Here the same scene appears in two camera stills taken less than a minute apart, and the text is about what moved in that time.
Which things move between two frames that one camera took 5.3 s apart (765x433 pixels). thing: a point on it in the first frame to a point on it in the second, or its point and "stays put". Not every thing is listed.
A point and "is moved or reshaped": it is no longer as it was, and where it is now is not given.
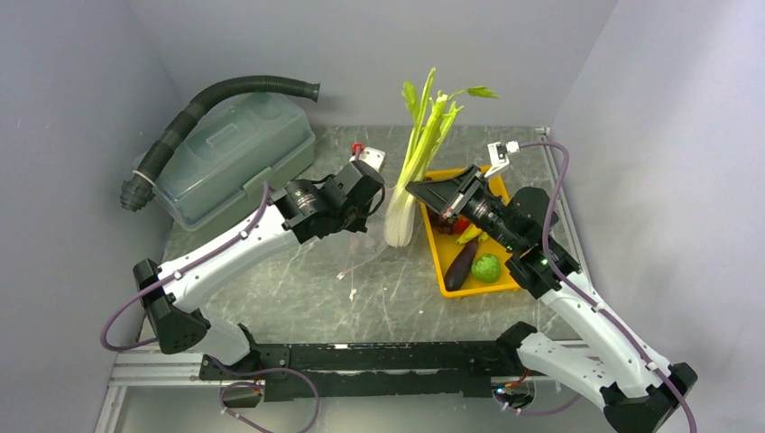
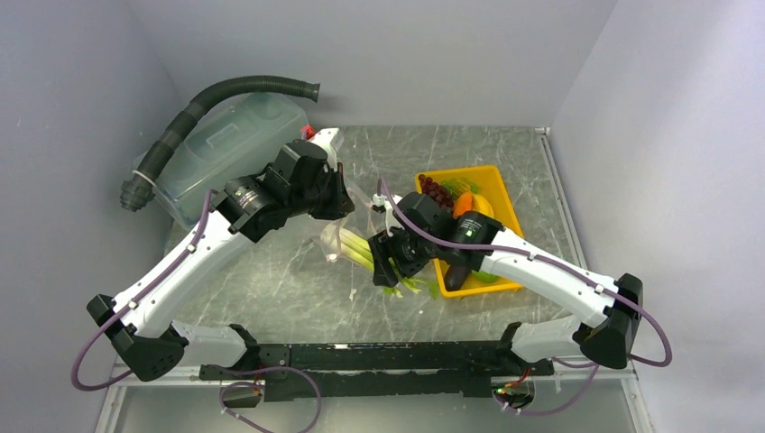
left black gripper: [360, 225] to [341, 204]
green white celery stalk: [428, 123] to [344, 242]
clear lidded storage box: [233, 150] stays put
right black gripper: [444, 195] to [382, 272]
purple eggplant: [460, 267] stays put
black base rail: [386, 369] stays put
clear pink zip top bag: [355, 248] is moved or reshaped
